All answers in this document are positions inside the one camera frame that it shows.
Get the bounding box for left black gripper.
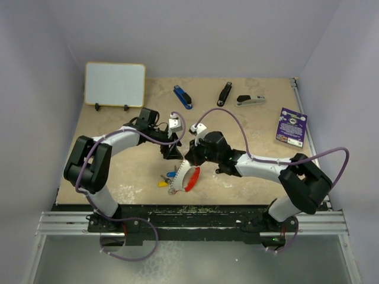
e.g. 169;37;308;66
147;127;183;160

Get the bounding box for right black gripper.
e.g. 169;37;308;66
185;135;221;167

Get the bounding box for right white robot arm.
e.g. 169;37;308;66
185;130;332;231

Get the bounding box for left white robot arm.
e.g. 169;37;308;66
63;108;186;232

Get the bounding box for key with blue tag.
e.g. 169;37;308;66
166;172;176;178

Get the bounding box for key with yellow tag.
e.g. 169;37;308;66
158;175;171;188

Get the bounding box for blue stapler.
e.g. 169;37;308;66
173;85;192;109

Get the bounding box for grey black stapler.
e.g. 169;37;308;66
235;95;266;107

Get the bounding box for purple card package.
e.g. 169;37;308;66
275;108;307;148

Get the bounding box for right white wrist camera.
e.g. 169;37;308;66
189;123;208;145

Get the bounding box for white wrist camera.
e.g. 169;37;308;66
189;123;208;145
168;112;183;137

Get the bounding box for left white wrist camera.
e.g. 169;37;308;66
168;112;183;137

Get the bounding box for small whiteboard yellow frame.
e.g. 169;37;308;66
84;62;146;108

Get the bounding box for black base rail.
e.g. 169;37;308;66
86;205;298;247

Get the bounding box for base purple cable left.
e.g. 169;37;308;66
99;218;159;262

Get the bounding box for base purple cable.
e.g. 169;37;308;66
99;218;159;262
265;217;300;254

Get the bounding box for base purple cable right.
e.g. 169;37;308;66
265;217;300;254

